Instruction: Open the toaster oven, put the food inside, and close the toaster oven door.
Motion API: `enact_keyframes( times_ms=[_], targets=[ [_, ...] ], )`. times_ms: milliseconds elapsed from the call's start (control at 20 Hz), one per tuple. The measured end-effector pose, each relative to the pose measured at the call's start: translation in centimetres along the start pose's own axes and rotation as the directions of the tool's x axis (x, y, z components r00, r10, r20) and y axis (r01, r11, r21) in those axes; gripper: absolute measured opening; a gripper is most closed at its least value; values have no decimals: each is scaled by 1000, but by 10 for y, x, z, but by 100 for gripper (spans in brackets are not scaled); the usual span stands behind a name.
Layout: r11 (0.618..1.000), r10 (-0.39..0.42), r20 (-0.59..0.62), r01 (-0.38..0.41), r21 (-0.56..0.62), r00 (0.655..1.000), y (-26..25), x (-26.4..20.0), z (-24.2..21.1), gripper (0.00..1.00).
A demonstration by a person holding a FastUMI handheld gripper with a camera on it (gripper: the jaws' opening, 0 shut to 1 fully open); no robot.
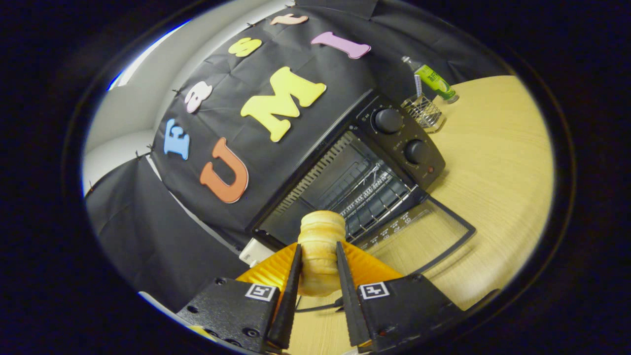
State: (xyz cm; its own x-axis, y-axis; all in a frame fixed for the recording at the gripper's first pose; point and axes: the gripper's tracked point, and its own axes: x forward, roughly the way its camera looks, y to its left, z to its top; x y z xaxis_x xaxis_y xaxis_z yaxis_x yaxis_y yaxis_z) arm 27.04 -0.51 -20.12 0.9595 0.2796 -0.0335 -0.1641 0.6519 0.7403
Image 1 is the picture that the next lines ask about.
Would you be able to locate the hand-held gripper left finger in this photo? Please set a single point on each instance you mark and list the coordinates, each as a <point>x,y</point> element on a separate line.
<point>291,305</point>

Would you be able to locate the green drink bottle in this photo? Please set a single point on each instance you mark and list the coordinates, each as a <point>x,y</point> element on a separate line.
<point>434,79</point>

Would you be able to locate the black toaster oven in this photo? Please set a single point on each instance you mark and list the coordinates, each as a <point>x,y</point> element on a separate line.
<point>394,143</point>

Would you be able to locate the striped straw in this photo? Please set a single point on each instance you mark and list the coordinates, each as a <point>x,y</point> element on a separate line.
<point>418,86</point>

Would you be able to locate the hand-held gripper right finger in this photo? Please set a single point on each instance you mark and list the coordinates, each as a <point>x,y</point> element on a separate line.
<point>350,310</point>

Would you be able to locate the ridged bread roll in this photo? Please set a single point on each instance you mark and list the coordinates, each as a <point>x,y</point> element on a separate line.
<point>320,236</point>

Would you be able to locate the white pop-up toaster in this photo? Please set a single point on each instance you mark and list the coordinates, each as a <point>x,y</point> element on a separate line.
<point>254,254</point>

